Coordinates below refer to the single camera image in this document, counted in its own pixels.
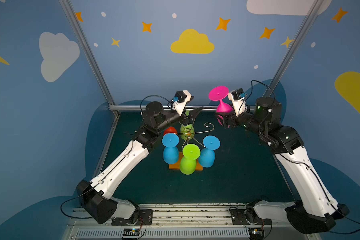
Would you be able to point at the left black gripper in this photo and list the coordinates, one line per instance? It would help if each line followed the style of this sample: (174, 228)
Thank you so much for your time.
(182, 115)

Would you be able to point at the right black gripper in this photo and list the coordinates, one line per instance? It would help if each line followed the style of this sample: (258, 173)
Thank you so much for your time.
(229, 119)

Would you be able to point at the pink wine glass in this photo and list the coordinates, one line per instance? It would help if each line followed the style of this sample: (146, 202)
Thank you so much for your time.
(217, 95)

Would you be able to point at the green wine glass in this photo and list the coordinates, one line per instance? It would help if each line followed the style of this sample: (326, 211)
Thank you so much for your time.
(191, 152)
(187, 131)

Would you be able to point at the blue wine glass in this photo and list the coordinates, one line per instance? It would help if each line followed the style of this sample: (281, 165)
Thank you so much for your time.
(171, 152)
(207, 157)

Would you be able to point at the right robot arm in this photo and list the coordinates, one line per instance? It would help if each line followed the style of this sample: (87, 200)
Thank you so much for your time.
(316, 210)

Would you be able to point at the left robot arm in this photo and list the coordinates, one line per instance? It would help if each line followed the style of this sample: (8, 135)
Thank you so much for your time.
(96, 196)

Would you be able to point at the red wine glass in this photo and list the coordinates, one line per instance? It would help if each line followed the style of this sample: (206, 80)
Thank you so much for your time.
(170, 130)

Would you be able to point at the orange wooden rack base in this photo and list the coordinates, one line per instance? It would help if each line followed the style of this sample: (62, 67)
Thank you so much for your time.
(199, 166)

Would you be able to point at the right circuit board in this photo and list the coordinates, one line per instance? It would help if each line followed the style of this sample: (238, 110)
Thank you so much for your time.
(256, 234)

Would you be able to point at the circuit board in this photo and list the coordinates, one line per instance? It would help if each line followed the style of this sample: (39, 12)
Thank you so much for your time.
(130, 233)
(256, 234)

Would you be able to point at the left circuit board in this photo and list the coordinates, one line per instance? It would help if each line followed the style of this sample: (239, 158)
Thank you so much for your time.
(130, 233)

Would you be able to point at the gold wire glass rack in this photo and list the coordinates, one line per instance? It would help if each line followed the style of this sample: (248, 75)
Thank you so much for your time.
(209, 128)

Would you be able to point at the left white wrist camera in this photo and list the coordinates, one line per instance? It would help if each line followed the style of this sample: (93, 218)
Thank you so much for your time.
(180, 100)

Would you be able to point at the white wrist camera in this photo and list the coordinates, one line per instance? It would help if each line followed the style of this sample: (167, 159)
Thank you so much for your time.
(238, 98)
(180, 100)

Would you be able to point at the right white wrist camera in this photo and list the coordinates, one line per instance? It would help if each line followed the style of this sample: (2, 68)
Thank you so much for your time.
(238, 98)

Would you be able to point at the aluminium frame right post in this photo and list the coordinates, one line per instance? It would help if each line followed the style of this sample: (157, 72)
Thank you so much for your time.
(292, 50)

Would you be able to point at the aluminium frame post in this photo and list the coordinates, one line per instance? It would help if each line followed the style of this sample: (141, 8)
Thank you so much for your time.
(292, 50)
(75, 24)

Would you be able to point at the right floor edge rail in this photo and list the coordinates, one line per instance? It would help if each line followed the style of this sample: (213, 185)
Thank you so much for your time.
(287, 179)

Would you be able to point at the aluminium frame back bar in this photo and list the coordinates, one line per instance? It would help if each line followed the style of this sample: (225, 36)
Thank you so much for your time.
(137, 108)

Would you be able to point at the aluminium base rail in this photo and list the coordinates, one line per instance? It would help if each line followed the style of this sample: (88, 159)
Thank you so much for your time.
(183, 222)

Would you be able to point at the aluminium frame left post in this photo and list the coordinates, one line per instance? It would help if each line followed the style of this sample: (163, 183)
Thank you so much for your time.
(75, 24)

